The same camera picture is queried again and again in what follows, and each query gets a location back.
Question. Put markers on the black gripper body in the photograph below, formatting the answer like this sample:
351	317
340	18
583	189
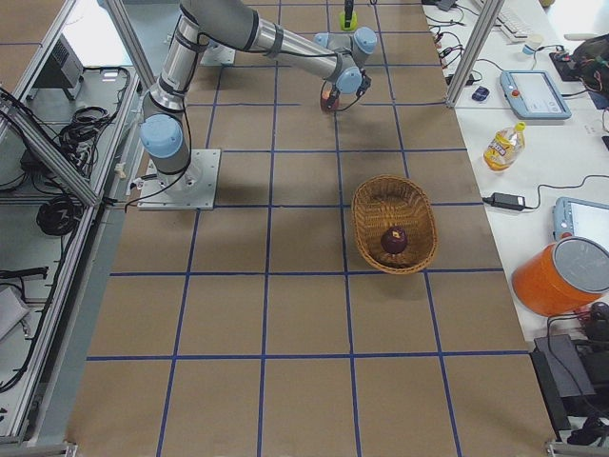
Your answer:
333	93

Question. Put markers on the red yellow apple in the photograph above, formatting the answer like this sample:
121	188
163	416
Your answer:
329	100

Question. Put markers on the dark purple apple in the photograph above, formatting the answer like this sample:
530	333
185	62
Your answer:
394	240

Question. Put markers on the green apple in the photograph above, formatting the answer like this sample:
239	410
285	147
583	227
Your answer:
348	22

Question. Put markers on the woven wicker basket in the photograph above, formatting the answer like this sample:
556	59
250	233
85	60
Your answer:
386	201

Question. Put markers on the dark blue pouch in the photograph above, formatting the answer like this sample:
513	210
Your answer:
480	94

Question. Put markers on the yellow oil bottle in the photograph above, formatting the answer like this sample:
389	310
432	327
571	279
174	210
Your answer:
505	147

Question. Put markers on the white keyboard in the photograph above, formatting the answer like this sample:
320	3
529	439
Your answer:
512	26

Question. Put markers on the black power adapter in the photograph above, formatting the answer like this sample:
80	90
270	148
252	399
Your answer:
505	201

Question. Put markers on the far blue teach pendant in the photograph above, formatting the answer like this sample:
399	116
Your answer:
533	95

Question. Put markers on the blue teach pendant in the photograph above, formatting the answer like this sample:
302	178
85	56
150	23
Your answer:
533	95
580	218

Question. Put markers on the grey metal box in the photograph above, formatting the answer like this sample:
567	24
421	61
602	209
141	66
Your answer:
62	70

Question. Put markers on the near blue teach pendant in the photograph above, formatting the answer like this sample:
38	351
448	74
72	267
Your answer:
580	218

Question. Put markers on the orange bucket grey lid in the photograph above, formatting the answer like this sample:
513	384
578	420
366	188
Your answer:
566	275

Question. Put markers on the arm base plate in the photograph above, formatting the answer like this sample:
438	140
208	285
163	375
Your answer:
196	189

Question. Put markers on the aluminium frame post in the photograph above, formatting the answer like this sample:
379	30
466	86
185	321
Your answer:
476	41

